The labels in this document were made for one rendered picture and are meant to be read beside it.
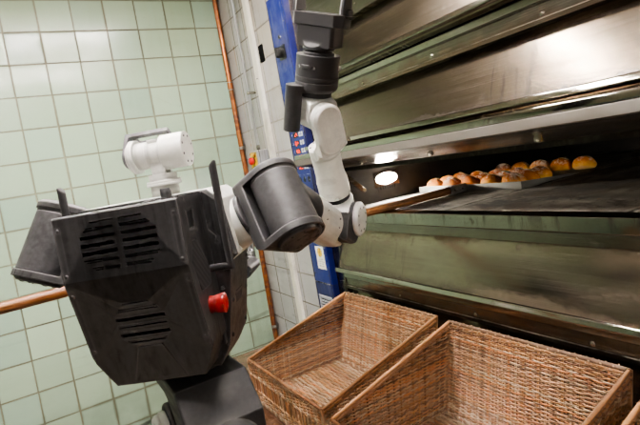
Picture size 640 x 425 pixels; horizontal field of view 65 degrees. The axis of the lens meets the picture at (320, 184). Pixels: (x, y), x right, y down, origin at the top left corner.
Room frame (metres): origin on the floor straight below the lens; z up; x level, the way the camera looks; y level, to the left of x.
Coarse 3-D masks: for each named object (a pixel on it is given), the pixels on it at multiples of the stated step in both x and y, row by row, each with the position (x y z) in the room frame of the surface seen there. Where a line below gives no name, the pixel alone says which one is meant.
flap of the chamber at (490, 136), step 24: (528, 120) 1.05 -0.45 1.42; (552, 120) 1.00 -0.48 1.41; (576, 120) 0.95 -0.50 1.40; (600, 120) 0.94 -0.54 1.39; (624, 120) 0.93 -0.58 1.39; (408, 144) 1.40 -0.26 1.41; (432, 144) 1.31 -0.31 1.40; (456, 144) 1.29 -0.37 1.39; (480, 144) 1.29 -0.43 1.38; (504, 144) 1.29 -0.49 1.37
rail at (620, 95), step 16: (592, 96) 0.93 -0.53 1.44; (608, 96) 0.90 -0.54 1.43; (624, 96) 0.88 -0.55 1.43; (512, 112) 1.09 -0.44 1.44; (528, 112) 1.05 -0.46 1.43; (544, 112) 1.02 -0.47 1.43; (448, 128) 1.26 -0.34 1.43; (464, 128) 1.21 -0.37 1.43; (368, 144) 1.57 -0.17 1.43; (384, 144) 1.50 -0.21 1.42
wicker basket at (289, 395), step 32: (320, 320) 1.98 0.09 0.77; (352, 320) 1.97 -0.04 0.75; (384, 320) 1.80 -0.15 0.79; (416, 320) 1.65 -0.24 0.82; (288, 352) 1.89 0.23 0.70; (320, 352) 1.96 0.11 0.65; (352, 352) 1.95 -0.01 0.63; (384, 352) 1.78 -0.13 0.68; (256, 384) 1.78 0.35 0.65; (288, 384) 1.54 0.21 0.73; (320, 384) 1.81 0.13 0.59; (352, 384) 1.40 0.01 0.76; (288, 416) 1.56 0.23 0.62; (320, 416) 1.36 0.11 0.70; (352, 416) 1.39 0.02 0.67
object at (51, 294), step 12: (432, 192) 1.93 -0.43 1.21; (444, 192) 1.95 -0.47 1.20; (384, 204) 1.81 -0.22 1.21; (396, 204) 1.83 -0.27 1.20; (408, 204) 1.86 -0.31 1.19; (60, 288) 1.28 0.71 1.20; (12, 300) 1.23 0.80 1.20; (24, 300) 1.24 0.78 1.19; (36, 300) 1.25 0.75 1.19; (48, 300) 1.26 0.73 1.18; (0, 312) 1.21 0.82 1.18
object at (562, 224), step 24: (384, 216) 1.79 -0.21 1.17; (408, 216) 1.68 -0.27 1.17; (432, 216) 1.57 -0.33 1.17; (456, 216) 1.48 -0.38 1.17; (480, 216) 1.40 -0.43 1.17; (504, 216) 1.32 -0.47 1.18; (528, 216) 1.26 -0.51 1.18; (552, 216) 1.20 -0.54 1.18; (576, 216) 1.14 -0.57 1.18; (600, 216) 1.09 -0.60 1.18; (624, 216) 1.05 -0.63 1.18
